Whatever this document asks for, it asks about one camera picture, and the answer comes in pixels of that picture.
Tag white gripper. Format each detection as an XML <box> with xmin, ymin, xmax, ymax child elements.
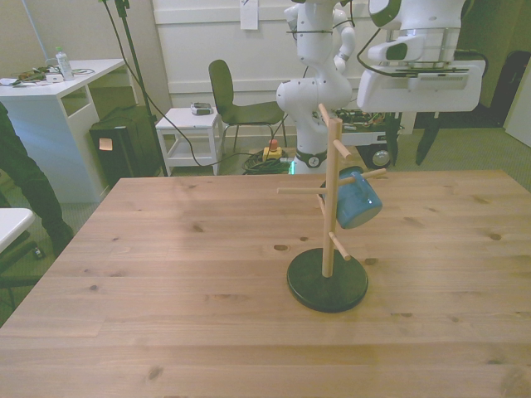
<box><xmin>357</xmin><ymin>60</ymin><xmax>487</xmax><ymax>167</ymax></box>

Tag blue enamel mug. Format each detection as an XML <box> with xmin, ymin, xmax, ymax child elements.
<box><xmin>334</xmin><ymin>166</ymin><xmax>383</xmax><ymax>231</ymax></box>

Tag wooden mug tree black base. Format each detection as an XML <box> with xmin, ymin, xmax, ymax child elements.
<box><xmin>276</xmin><ymin>103</ymin><xmax>387</xmax><ymax>313</ymax></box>

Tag yellow red emergency stop button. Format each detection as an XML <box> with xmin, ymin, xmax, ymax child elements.
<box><xmin>263</xmin><ymin>139</ymin><xmax>284</xmax><ymax>163</ymax></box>

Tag black chair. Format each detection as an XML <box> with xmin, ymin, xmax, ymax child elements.
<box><xmin>207</xmin><ymin>59</ymin><xmax>287</xmax><ymax>153</ymax></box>

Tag white paper sheet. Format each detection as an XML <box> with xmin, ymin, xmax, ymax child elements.
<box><xmin>239</xmin><ymin>0</ymin><xmax>260</xmax><ymax>31</ymax></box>

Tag small white side table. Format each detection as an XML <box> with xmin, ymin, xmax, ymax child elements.
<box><xmin>155</xmin><ymin>106</ymin><xmax>225</xmax><ymax>176</ymax></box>

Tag black tripod stand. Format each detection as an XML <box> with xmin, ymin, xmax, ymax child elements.
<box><xmin>114</xmin><ymin>0</ymin><xmax>169</xmax><ymax>177</ymax></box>

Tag clear plastic bottle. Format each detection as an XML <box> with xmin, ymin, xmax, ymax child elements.
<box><xmin>55</xmin><ymin>46</ymin><xmax>76</xmax><ymax>82</ymax></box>

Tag white desk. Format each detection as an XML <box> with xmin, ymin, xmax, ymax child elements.
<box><xmin>0</xmin><ymin>57</ymin><xmax>140</xmax><ymax>205</ymax></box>

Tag person in dark clothes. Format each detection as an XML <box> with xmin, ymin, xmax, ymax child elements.
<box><xmin>0</xmin><ymin>101</ymin><xmax>76</xmax><ymax>246</ymax></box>

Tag white seat swivel chair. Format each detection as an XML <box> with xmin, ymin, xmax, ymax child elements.
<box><xmin>0</xmin><ymin>206</ymin><xmax>46</xmax><ymax>310</ymax></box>

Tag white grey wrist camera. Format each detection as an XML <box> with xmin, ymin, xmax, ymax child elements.
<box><xmin>367</xmin><ymin>35</ymin><xmax>428</xmax><ymax>63</ymax></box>

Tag coiled dark cables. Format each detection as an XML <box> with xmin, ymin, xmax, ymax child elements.
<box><xmin>242</xmin><ymin>151</ymin><xmax>292</xmax><ymax>176</ymax></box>

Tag long black cable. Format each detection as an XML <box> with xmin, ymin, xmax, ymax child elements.
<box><xmin>101</xmin><ymin>0</ymin><xmax>266</xmax><ymax>169</ymax></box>

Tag desk clutter of wires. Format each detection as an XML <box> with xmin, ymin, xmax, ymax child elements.
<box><xmin>0</xmin><ymin>64</ymin><xmax>95</xmax><ymax>88</ymax></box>

